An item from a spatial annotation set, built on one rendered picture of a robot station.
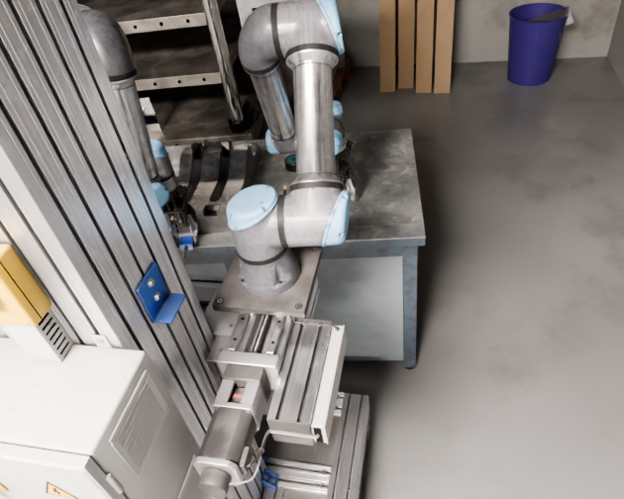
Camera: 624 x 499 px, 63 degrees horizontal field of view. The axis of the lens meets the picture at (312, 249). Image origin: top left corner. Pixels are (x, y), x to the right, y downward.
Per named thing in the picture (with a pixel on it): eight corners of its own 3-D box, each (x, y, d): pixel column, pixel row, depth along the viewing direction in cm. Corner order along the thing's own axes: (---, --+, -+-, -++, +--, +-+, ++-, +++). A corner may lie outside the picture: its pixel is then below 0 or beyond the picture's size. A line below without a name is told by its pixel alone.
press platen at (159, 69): (225, 83, 225) (222, 71, 222) (1, 103, 241) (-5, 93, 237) (252, 25, 280) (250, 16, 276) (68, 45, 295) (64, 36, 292)
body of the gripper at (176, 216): (164, 229, 161) (152, 198, 153) (168, 213, 167) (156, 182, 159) (188, 226, 161) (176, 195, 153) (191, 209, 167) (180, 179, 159)
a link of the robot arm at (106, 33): (135, 11, 111) (180, 202, 140) (112, 5, 117) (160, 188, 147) (84, 23, 104) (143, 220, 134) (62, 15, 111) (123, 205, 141)
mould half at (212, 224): (239, 232, 176) (230, 200, 167) (167, 235, 179) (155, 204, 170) (260, 154, 212) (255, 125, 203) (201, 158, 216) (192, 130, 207)
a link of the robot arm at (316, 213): (288, 249, 117) (281, 18, 120) (354, 247, 115) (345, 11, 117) (277, 247, 105) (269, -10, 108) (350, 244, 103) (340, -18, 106)
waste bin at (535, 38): (558, 64, 416) (572, -6, 381) (567, 88, 385) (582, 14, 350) (498, 66, 427) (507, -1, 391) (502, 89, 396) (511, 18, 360)
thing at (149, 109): (160, 132, 243) (149, 97, 232) (108, 136, 247) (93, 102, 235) (187, 86, 280) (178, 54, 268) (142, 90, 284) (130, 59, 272)
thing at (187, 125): (255, 146, 234) (253, 134, 230) (0, 163, 252) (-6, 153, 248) (277, 70, 296) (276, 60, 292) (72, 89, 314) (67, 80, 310)
